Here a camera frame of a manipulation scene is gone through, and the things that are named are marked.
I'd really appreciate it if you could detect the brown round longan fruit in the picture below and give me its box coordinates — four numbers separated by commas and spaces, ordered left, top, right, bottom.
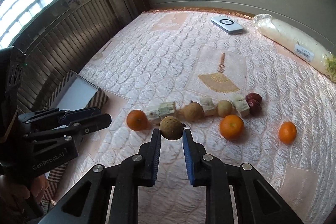
159, 116, 186, 140

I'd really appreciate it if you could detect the orange tangerine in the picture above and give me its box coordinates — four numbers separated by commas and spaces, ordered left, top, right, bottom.
126, 110, 148, 131
219, 115, 244, 141
278, 122, 297, 144

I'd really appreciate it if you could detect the pale sugarcane chunk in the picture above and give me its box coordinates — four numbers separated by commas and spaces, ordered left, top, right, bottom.
158, 101, 177, 119
143, 106, 161, 124
232, 95, 250, 117
200, 97, 217, 117

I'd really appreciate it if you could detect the dark red jujube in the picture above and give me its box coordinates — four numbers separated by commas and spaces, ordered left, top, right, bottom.
245, 93, 262, 103
247, 99, 262, 116

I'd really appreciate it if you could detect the left hand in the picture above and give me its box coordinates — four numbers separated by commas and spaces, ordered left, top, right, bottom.
1, 175, 49, 207

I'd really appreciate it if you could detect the striped white tray box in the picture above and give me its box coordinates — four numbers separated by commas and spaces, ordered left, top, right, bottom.
42, 71, 108, 202

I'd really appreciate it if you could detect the pink quilted bed cover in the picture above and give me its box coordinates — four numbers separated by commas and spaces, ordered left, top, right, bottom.
53, 7, 336, 224

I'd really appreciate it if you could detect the white rectangular device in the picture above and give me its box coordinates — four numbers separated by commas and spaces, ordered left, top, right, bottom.
211, 15, 244, 35

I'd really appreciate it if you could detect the wrapped white daikon radish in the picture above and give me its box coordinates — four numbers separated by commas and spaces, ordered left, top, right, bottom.
252, 14, 335, 82

